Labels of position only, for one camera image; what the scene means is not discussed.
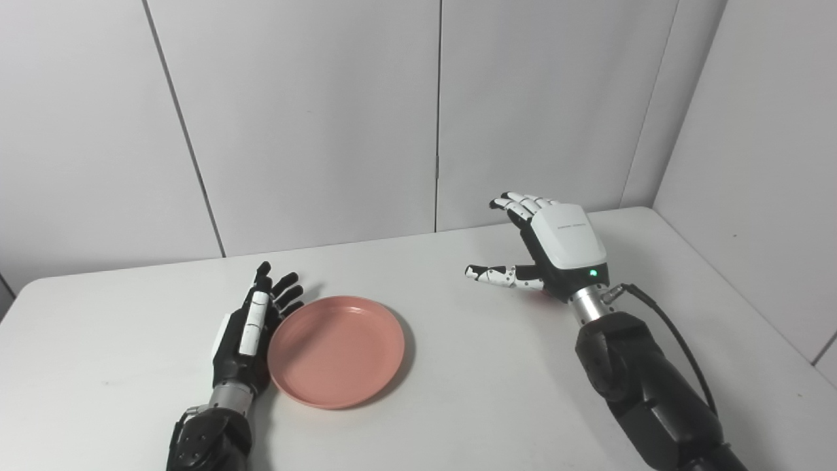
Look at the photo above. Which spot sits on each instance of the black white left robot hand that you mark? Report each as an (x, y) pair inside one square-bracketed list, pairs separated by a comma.
[(252, 324)]

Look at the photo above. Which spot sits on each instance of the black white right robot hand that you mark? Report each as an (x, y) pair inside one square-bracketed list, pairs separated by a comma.
[(565, 239)]

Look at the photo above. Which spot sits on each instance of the pink round plate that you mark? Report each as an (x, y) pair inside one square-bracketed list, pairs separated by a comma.
[(335, 350)]

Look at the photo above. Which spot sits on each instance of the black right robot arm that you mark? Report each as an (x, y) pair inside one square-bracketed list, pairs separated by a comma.
[(647, 386)]

